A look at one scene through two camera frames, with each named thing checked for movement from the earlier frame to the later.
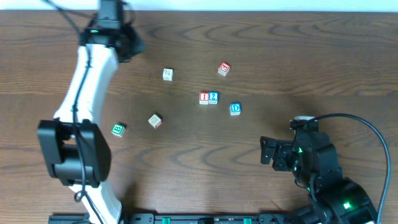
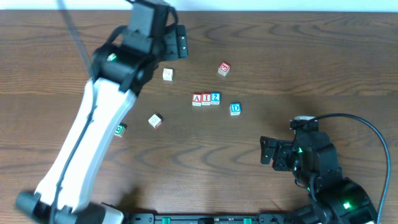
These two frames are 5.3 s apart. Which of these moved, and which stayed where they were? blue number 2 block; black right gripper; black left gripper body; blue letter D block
Moved: black left gripper body
Stayed: blue letter D block; blue number 2 block; black right gripper
